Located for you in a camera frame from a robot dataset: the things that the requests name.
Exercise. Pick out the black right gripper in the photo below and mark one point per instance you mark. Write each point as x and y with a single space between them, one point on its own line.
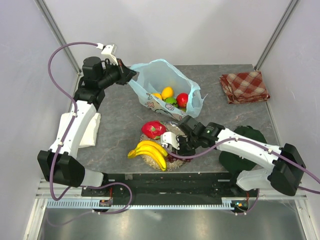
181 151

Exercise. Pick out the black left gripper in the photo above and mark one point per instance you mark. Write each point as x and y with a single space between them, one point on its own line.
125 74

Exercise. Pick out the light blue plastic bag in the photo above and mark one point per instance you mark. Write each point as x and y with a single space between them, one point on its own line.
158 74

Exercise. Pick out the yellow fake banana bunch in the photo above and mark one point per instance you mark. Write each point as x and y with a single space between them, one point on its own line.
151 149

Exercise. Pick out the red fake dragon fruit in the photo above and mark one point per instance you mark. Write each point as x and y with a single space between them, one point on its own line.
153 129

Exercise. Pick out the red fake tomato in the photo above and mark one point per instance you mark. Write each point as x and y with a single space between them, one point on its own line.
182 100

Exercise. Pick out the dark purple fake grapes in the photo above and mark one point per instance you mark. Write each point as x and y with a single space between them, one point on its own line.
173 159

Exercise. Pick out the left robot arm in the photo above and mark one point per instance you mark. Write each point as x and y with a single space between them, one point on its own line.
59 164

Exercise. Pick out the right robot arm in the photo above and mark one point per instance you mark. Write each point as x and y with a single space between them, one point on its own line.
281 167

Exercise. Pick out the orange yellow fake mango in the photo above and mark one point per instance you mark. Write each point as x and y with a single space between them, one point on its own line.
157 95

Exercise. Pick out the yellow fake lemon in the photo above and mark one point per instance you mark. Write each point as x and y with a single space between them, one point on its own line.
167 92

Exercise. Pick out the green fake apple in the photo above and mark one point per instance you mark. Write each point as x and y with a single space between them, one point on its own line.
172 101

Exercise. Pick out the dark green baseball cap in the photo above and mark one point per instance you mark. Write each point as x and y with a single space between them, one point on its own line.
234 163

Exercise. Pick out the white folded towel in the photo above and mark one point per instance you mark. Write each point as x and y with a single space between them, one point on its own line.
90 135

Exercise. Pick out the red checkered cloth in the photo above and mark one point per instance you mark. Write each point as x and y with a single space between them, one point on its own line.
244 87

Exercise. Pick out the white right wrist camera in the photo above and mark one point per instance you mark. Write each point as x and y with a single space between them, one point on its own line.
169 139

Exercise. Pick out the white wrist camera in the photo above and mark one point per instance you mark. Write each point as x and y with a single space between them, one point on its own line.
108 51
169 139

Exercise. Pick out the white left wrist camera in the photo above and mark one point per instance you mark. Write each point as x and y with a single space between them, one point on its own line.
108 51

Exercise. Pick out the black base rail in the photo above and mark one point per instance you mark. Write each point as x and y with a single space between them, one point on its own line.
204 188

